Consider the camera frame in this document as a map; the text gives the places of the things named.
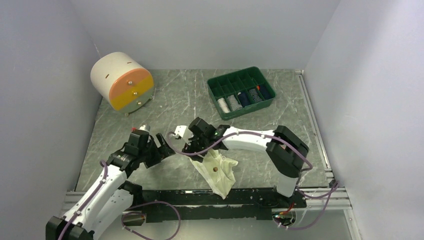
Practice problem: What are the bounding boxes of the navy orange rolled sock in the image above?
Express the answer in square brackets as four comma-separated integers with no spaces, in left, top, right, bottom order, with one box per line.
[256,84,272,100]

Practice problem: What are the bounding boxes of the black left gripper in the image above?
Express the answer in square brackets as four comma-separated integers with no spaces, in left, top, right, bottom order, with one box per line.
[138,133,175,169]

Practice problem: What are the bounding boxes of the green compartment organizer tray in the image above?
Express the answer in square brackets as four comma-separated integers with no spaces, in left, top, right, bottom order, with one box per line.
[206,66,276,121]

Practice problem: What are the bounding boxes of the grey striped rolled sock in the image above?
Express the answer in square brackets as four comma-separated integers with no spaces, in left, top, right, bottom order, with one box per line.
[227,95,243,112]

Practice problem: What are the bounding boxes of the blue striped rolled sock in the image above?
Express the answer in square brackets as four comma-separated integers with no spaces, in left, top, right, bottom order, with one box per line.
[248,88,263,104]

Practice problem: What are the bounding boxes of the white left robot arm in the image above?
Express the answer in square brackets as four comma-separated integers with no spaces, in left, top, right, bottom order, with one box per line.
[45,125,175,240]

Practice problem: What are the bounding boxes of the dark navy rolled sock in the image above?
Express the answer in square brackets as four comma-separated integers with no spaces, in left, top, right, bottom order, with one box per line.
[237,91,251,108]

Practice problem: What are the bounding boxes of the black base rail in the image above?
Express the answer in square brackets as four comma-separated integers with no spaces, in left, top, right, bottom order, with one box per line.
[129,187,307,223]

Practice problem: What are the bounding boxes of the cream cloth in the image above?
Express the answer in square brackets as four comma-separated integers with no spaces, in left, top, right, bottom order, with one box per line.
[189,149,239,200]

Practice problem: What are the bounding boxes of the round white drawer cabinet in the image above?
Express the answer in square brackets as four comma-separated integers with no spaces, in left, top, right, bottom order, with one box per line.
[90,52,155,116]

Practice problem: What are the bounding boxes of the white pink-trimmed underwear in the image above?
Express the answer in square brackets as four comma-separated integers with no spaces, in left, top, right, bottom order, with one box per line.
[217,97,231,113]

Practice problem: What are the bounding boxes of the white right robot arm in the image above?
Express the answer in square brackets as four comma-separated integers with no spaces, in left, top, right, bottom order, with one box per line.
[174,117,312,208]

